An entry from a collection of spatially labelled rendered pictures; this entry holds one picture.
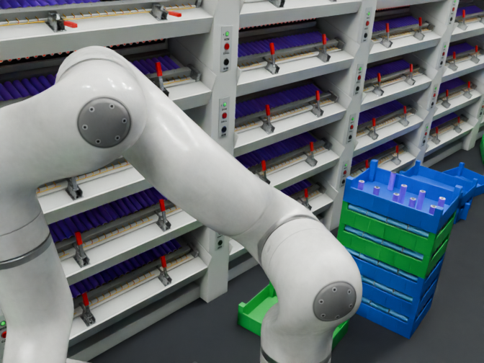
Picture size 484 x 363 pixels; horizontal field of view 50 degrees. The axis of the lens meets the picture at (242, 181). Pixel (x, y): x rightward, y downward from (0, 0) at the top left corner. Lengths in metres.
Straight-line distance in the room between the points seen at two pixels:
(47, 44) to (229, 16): 0.51
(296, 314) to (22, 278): 0.36
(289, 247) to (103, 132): 0.34
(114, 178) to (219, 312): 0.65
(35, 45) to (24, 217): 0.57
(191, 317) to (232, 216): 1.12
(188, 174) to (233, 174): 0.06
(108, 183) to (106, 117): 0.85
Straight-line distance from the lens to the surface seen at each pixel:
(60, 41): 1.19
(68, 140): 0.55
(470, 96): 3.17
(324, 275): 0.71
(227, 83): 1.50
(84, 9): 1.26
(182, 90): 1.43
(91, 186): 1.36
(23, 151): 0.61
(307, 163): 2.00
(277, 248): 0.77
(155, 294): 1.63
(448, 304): 2.03
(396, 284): 1.73
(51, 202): 1.31
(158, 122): 0.68
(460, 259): 2.29
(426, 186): 1.77
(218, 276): 1.80
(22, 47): 1.16
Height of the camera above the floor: 1.18
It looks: 27 degrees down
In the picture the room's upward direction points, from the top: 3 degrees clockwise
